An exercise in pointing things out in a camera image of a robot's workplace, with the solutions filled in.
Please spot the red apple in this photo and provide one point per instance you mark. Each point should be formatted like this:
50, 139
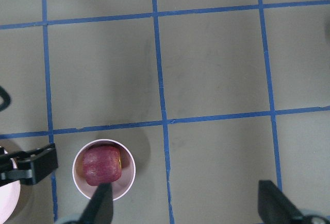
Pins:
102, 164

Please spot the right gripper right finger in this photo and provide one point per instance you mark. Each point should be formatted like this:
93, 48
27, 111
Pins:
275, 207

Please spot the pink bowl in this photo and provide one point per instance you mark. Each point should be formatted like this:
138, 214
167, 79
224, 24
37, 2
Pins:
119, 187

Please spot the pink plate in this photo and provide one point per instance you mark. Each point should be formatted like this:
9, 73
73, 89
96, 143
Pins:
10, 189

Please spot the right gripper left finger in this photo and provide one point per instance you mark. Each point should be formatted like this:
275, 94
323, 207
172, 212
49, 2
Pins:
100, 206

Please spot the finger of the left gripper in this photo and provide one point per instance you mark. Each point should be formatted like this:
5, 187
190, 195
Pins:
28, 167

